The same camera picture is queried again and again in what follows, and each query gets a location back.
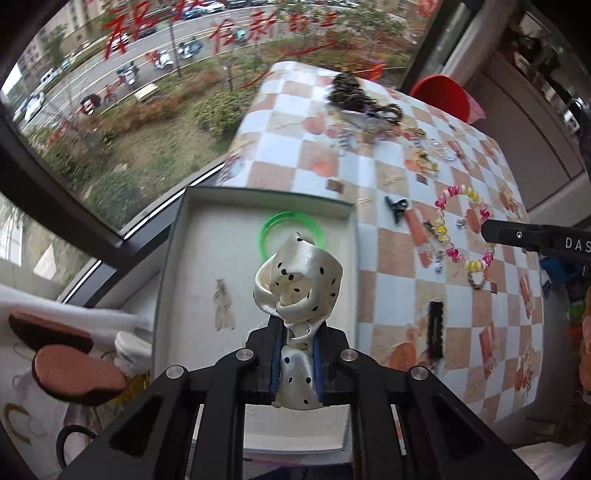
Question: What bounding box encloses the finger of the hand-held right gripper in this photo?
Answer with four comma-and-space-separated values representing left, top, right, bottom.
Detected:
481, 219, 551, 253

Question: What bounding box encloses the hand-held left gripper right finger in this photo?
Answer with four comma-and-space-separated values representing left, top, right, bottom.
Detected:
314, 323, 540, 480

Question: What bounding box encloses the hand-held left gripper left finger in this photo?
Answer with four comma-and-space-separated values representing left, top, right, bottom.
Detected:
55, 322, 284, 480

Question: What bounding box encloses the pink yellow spiral hair tie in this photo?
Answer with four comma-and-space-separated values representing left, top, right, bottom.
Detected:
433, 184, 497, 274

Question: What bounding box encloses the white polka dot satin scrunchie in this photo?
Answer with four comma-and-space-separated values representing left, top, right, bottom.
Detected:
253, 233, 345, 411

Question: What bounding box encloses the yellow elastic hair tie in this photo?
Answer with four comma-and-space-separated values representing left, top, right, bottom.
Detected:
406, 150, 439, 175

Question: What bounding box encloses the black claw hair clip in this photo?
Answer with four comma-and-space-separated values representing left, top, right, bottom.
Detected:
384, 196, 410, 225

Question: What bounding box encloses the black comb hair clip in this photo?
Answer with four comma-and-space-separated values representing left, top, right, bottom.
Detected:
427, 300, 446, 360

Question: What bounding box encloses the beige feather ornament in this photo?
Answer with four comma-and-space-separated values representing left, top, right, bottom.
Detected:
213, 279, 236, 332

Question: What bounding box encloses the green translucent bangle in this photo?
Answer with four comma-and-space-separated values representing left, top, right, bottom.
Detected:
259, 210, 326, 257

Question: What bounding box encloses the red plastic stool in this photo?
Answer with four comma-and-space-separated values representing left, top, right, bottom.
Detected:
410, 75, 486, 124

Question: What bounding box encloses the checkered printed tablecloth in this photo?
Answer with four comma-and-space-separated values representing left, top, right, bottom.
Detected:
217, 60, 548, 425

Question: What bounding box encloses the brown soled black slipper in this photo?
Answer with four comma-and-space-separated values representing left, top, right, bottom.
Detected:
31, 345, 126, 407
8, 307, 95, 356

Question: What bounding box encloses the white fabric roll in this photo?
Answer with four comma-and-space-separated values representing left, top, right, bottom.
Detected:
0, 282, 155, 334

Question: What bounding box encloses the white printed cloth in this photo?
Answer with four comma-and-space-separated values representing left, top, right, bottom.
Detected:
0, 323, 153, 480

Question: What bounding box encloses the small silver ring ornament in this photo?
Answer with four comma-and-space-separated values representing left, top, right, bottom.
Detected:
429, 140, 459, 161

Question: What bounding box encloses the black cable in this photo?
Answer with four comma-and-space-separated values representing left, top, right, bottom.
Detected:
55, 424, 99, 469

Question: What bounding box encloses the black window frame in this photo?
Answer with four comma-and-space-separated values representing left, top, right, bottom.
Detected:
0, 111, 222, 296

